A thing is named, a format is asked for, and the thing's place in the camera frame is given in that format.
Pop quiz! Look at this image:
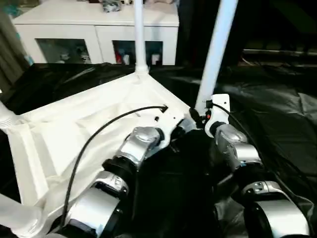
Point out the white plastic table top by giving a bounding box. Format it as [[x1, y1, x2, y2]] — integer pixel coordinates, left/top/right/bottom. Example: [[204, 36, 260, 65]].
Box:
[[0, 69, 199, 236]]

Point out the black mat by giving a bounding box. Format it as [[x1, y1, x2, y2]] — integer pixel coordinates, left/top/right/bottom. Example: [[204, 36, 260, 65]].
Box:
[[0, 62, 317, 238]]

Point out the white glass-door cabinet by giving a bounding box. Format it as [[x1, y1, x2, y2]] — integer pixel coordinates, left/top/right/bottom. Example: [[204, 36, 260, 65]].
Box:
[[12, 0, 180, 66]]

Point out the grey curtain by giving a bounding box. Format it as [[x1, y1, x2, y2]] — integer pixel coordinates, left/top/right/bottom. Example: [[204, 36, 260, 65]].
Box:
[[0, 10, 31, 92]]

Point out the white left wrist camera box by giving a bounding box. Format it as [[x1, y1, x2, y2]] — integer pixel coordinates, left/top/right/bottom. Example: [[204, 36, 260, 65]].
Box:
[[151, 105, 186, 145]]

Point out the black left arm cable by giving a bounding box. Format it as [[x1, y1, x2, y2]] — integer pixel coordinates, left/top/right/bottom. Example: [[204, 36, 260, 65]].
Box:
[[62, 105, 169, 224]]

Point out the black metal rail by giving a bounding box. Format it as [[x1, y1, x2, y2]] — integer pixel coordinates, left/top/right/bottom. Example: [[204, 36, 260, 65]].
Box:
[[243, 47, 317, 56]]

